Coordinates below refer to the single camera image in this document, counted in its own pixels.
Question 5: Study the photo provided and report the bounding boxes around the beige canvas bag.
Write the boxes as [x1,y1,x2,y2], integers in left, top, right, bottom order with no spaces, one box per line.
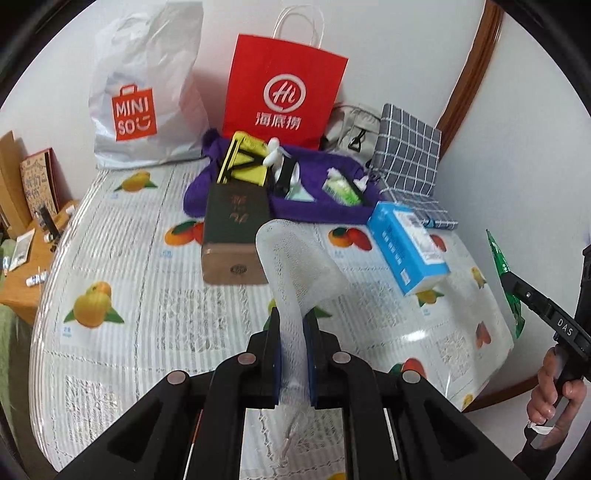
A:
[323,104,384,160]

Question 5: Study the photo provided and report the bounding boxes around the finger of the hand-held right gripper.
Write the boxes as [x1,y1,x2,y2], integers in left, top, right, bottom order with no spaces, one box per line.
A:
[500,267,561,330]

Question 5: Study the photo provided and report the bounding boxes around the black stick-shaped item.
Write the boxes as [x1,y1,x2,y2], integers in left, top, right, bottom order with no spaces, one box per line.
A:
[39,205,61,252]

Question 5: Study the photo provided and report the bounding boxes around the person's right hand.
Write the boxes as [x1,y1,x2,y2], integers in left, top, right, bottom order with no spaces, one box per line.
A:
[526,346,591,450]

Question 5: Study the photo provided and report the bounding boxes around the fruit print tablecloth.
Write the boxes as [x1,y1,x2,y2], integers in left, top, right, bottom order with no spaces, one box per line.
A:
[28,161,517,480]

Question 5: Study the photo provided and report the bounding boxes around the wooden bedside table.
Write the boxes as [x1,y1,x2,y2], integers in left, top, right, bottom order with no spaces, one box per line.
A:
[0,200,81,326]

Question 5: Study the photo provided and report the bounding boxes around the blue tissue pack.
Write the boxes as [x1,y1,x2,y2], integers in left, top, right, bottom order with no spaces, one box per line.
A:
[367,200,451,297]

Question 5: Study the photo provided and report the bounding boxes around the wooden headboard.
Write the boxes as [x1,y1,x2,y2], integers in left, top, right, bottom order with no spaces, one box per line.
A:
[0,130,28,232]

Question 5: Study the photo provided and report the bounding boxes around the green bed sheet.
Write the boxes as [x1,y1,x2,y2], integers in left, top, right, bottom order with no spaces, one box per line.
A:
[0,305,33,444]

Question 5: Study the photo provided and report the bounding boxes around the purple fabric basket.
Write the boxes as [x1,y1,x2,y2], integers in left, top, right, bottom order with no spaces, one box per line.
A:
[182,130,386,222]

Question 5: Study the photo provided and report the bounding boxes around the white foam net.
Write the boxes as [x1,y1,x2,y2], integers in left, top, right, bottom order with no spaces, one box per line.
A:
[255,219,349,457]

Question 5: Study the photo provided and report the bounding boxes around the brown book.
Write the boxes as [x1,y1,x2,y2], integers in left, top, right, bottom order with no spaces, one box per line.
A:
[18,148,61,220]

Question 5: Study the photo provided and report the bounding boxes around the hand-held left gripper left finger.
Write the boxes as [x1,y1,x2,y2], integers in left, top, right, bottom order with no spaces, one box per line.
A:
[55,307,282,480]

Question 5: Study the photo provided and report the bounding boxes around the black strap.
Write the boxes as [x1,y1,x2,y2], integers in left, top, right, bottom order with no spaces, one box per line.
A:
[274,157,298,195]

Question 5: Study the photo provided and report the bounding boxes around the white plastic shopping bag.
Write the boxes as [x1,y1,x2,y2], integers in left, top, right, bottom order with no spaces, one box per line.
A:
[89,0,211,171]

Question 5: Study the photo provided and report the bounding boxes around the white flat packet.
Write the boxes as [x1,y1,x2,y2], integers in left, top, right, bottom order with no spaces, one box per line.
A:
[8,229,37,273]

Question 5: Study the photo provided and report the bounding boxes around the brown wooden door frame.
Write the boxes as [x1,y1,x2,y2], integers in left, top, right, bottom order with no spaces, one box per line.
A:
[434,0,506,160]

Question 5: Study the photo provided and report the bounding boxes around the green and white tissue packet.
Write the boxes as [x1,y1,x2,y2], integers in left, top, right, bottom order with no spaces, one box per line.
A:
[322,168,370,207]

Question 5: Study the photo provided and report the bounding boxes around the yellow pouch with black straps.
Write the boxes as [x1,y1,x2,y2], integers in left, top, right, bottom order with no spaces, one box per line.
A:
[217,131,271,188]

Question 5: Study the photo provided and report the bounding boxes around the grey checked cushion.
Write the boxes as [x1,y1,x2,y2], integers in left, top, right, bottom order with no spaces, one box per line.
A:
[368,104,459,230]

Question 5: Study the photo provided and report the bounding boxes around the red paper bag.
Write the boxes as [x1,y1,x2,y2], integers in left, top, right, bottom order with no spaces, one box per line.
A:
[222,6,349,151]

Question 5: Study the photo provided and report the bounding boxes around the dark green box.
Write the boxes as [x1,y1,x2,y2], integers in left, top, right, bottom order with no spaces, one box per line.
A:
[201,180,271,286]

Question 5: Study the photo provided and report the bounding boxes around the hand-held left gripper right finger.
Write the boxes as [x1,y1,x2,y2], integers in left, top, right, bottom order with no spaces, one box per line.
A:
[302,310,532,480]

